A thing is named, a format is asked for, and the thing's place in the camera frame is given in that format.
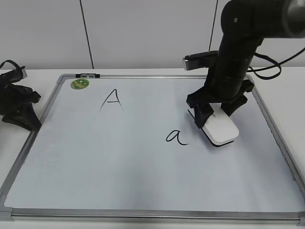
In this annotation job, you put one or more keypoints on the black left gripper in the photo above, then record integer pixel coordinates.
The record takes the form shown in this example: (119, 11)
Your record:
(17, 97)

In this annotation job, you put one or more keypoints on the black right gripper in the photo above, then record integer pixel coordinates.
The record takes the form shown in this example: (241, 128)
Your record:
(228, 91)

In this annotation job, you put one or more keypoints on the white whiteboard eraser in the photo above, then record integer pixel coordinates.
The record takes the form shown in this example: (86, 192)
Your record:
(218, 131)

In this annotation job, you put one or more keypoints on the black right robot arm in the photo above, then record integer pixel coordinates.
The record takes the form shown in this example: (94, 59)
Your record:
(245, 24)

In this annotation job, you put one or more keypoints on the green round magnet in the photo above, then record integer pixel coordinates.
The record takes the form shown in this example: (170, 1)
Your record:
(79, 84)

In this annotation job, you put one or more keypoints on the black whiteboard hanger clip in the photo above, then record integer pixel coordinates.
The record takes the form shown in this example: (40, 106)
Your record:
(87, 75)

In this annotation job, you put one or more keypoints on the white magnetic whiteboard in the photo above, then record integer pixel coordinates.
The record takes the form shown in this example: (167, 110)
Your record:
(118, 151)

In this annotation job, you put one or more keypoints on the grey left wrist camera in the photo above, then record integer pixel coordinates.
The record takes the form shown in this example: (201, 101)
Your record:
(13, 76)

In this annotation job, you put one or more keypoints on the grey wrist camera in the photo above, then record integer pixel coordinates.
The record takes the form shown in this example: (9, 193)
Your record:
(199, 60)
(13, 76)

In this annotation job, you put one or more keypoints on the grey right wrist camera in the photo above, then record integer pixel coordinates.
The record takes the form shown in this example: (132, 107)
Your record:
(199, 60)

